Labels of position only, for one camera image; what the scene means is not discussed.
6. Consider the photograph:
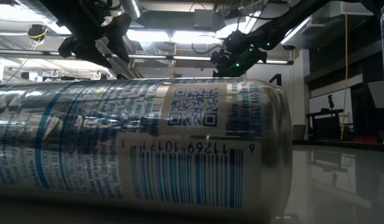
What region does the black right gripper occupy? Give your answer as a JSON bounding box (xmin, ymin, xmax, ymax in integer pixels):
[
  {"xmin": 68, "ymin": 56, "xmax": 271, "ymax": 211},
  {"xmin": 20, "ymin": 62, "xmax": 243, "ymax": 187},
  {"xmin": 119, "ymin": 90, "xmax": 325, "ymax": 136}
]
[{"xmin": 211, "ymin": 46, "xmax": 268, "ymax": 78}]

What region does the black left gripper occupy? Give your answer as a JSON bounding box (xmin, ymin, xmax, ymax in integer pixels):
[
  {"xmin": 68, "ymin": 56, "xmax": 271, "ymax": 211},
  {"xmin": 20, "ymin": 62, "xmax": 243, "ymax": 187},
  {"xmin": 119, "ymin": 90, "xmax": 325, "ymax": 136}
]
[{"xmin": 72, "ymin": 0, "xmax": 133, "ymax": 70}]

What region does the overhead light bar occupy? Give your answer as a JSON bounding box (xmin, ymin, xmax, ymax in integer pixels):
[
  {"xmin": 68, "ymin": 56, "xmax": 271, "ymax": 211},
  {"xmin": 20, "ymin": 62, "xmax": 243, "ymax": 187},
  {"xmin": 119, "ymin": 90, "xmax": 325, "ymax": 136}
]
[{"xmin": 0, "ymin": 49, "xmax": 294, "ymax": 66}]

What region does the grey junction box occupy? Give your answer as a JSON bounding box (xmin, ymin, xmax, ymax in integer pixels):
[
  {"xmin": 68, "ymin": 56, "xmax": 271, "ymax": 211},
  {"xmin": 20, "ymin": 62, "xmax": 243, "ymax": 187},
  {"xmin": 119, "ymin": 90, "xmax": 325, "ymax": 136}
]
[{"xmin": 194, "ymin": 9, "xmax": 216, "ymax": 31}]

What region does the ceiling light fixture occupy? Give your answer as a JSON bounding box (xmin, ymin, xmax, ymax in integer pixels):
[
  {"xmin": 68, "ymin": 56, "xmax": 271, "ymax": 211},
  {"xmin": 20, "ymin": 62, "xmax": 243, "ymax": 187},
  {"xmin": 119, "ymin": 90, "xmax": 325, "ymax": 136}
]
[{"xmin": 126, "ymin": 29, "xmax": 225, "ymax": 45}]

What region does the grey bin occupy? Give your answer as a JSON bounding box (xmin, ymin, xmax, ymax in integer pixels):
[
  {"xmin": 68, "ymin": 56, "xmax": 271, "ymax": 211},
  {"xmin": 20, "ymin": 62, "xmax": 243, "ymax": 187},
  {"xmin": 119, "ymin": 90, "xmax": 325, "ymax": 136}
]
[{"xmin": 293, "ymin": 124, "xmax": 307, "ymax": 141}]

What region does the blue silver Red Bull can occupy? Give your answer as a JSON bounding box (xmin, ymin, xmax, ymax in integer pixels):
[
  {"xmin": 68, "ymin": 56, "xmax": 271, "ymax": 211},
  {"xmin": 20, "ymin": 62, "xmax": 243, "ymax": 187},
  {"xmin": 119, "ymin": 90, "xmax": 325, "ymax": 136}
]
[{"xmin": 0, "ymin": 77, "xmax": 294, "ymax": 222}]

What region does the black equipment cart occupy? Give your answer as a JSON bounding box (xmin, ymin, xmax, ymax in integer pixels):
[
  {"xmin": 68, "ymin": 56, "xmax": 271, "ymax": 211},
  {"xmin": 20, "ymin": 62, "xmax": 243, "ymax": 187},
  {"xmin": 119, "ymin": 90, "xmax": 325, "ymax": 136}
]
[{"xmin": 306, "ymin": 94, "xmax": 345, "ymax": 141}]

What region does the red crate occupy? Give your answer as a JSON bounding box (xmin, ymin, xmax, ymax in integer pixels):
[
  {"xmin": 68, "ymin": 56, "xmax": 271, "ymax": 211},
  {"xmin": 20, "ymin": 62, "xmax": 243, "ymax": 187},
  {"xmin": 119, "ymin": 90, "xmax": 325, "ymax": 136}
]
[{"xmin": 352, "ymin": 135, "xmax": 380, "ymax": 144}]

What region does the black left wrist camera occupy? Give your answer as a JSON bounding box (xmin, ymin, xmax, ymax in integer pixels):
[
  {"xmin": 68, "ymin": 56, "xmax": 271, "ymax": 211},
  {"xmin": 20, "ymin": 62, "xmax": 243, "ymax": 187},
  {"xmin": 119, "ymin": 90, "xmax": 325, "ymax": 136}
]
[{"xmin": 57, "ymin": 36, "xmax": 80, "ymax": 59}]

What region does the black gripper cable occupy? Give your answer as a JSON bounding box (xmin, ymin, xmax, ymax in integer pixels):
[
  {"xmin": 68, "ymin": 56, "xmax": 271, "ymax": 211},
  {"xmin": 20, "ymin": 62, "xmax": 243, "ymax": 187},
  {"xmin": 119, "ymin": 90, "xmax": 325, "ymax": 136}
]
[{"xmin": 191, "ymin": 42, "xmax": 225, "ymax": 55}]

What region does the small silver round duct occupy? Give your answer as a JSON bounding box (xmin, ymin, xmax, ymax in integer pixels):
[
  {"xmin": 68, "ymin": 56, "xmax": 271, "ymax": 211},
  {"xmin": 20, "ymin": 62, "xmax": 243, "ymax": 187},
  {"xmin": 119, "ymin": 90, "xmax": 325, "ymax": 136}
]
[{"xmin": 119, "ymin": 0, "xmax": 143, "ymax": 20}]

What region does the yellow black cord reel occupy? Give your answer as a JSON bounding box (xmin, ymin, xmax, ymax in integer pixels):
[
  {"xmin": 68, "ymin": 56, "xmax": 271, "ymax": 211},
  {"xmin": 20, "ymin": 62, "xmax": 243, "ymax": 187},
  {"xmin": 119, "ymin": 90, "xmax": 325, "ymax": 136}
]
[{"xmin": 26, "ymin": 23, "xmax": 50, "ymax": 43}]

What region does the grey rectangular air duct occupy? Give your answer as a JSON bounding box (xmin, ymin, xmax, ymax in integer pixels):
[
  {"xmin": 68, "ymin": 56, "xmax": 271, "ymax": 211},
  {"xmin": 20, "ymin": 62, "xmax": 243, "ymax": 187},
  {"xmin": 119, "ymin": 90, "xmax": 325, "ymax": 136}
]
[{"xmin": 300, "ymin": 0, "xmax": 375, "ymax": 35}]

